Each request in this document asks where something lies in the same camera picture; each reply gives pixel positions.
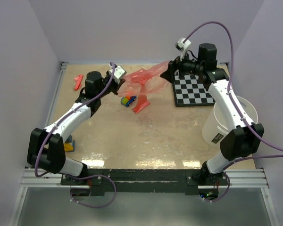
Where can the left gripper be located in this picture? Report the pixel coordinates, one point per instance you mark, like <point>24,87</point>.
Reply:
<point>117,86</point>

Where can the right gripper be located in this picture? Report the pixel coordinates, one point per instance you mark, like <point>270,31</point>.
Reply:
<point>172,66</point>

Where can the red trash bag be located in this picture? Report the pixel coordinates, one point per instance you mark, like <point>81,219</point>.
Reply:
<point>144,82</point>

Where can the white trash bin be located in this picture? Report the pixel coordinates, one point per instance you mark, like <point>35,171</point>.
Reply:
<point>214,129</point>

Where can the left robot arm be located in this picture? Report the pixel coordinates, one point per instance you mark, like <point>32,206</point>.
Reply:
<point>46,146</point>

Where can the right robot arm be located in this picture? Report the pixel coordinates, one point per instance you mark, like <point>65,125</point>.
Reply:
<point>240,142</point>

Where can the colourful toy block car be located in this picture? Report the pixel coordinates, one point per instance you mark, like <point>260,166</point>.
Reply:
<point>128,100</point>

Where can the black white chessboard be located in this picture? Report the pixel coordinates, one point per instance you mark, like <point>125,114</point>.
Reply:
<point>189,92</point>

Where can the small folded red bag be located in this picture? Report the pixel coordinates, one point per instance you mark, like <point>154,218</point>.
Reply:
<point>78,79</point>

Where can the yellow blue toy blocks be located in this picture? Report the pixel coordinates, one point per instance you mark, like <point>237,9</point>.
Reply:
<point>69,145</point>

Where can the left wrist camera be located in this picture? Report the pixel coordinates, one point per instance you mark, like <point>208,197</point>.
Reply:
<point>117,72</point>

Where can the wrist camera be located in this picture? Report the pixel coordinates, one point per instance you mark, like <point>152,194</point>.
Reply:
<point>183,45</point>
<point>117,72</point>

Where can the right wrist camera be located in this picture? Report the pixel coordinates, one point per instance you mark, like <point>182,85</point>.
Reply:
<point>183,45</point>

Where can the aluminium left side rail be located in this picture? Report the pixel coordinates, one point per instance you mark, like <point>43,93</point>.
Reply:
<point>63,67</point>

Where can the aluminium rail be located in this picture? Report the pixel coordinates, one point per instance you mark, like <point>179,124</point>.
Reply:
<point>239,178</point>
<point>63,67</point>

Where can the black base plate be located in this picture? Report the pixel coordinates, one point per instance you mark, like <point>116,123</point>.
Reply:
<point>187,181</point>

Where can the aluminium front rail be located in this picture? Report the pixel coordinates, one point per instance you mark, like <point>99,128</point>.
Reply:
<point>239,178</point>

